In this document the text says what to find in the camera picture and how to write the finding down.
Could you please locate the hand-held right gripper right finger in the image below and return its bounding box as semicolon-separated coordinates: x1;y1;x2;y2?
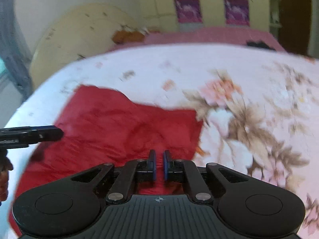
162;149;250;204

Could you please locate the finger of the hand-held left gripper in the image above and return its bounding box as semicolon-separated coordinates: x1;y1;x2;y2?
27;125;64;143

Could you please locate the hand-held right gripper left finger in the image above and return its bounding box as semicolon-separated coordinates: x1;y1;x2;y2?
71;149;157;205

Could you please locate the red padded jacket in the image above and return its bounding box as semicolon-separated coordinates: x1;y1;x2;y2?
9;85;204;232

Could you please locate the person's left hand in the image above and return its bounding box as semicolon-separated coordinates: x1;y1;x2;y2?
0;154;14;203

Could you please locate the grey curtain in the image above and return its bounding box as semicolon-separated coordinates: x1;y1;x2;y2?
0;0;34;97

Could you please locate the cream round headboard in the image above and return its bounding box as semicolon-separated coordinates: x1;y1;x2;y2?
29;3;140;90

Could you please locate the white floral blanket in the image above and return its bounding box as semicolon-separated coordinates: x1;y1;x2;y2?
4;42;319;239

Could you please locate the orange brown cloth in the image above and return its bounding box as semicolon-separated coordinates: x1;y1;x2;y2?
113;29;146;44

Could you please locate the pink bed sheet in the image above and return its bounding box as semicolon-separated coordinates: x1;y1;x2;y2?
110;27;287;53

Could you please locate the dark cloth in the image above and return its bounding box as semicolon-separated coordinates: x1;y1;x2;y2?
245;40;278;51

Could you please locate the brown wooden door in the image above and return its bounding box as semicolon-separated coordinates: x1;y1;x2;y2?
277;0;314;56

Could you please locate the purple printed wall hanging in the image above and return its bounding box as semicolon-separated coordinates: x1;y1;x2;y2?
220;0;251;28
169;0;204;32

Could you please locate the cream wall shelf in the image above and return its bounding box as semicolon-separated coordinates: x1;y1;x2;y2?
268;0;283;34

